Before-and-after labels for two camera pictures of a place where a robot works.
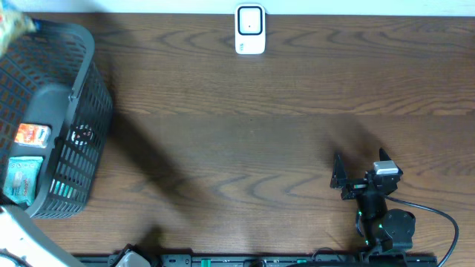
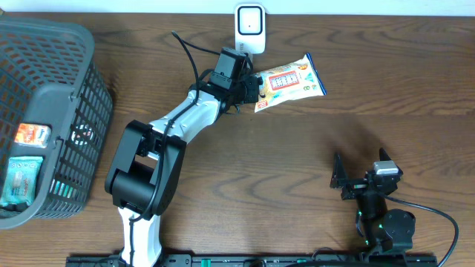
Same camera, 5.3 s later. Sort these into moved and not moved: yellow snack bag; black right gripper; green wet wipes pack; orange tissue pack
Moved: yellow snack bag
Not moved: green wet wipes pack; black right gripper; orange tissue pack
